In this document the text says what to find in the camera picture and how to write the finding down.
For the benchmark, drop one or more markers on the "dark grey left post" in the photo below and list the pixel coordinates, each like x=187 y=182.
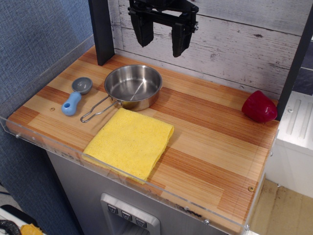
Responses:
x=102 y=30

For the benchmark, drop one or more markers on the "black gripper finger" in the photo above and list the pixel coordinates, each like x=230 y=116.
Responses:
x=181 y=36
x=143 y=28

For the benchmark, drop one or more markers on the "clear acrylic table guard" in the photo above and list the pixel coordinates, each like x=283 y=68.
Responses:
x=193 y=169

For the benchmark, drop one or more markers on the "yellow black object bottom left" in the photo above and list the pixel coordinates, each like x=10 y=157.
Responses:
x=8 y=227

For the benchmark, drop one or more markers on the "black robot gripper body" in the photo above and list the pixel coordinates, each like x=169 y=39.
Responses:
x=167 y=12

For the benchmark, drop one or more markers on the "stainless steel pan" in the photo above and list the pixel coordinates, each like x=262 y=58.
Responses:
x=132 y=87

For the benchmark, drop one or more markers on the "dark grey right post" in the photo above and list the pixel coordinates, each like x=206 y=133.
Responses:
x=296 y=65

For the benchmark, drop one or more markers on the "yellow cloth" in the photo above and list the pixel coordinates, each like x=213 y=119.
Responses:
x=131 y=143

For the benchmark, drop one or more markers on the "red toy bell pepper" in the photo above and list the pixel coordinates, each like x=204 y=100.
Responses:
x=259 y=108

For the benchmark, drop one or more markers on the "blue grey ice cream scoop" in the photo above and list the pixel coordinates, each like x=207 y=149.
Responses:
x=80 y=86

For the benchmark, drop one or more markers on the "dark grey post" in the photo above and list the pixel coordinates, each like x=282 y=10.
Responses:
x=296 y=65
x=102 y=30

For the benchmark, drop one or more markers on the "white toy sink unit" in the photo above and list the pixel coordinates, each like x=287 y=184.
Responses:
x=290 y=163

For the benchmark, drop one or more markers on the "grey toy fridge cabinet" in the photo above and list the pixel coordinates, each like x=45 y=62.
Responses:
x=104 y=206

